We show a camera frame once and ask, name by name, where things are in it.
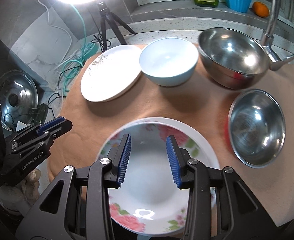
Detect floral deep plate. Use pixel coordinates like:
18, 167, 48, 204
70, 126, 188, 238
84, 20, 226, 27
96, 122, 217, 236

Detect large steel bowl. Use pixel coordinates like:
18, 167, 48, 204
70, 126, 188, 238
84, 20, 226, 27
198, 27, 269, 90

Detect chrome kitchen faucet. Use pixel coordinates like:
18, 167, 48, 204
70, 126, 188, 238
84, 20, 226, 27
260, 0, 294, 72

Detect gloved left hand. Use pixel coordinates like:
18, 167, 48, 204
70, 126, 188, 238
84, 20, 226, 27
0, 168, 41, 216

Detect beige cloth mat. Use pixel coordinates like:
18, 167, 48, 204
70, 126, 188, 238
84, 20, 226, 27
48, 63, 294, 226

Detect steel pot lid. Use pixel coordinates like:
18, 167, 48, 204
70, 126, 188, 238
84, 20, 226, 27
0, 70, 38, 131

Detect white plate grey motif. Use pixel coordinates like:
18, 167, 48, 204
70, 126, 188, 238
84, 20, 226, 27
80, 44, 142, 102

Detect white plate yellow flower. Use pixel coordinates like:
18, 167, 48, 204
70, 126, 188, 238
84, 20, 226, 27
99, 117, 220, 169

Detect small steel bowl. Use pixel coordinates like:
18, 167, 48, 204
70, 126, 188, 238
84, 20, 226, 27
228, 89, 286, 168

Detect black tripod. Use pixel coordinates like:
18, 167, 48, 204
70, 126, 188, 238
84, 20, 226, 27
87, 2, 137, 52

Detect light blue ceramic bowl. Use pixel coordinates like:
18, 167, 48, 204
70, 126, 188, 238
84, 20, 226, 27
139, 37, 199, 87

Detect orange fruit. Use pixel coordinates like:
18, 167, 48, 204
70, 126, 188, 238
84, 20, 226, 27
252, 1, 269, 18

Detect blue plastic cup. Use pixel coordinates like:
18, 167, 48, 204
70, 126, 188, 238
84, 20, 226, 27
225, 0, 252, 13

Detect teal cable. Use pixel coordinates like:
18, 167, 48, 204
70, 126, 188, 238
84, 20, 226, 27
60, 4, 99, 97

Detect black cable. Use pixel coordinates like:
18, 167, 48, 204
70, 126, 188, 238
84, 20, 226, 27
47, 32, 113, 106

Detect white cable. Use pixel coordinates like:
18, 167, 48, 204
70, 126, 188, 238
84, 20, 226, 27
29, 0, 73, 66

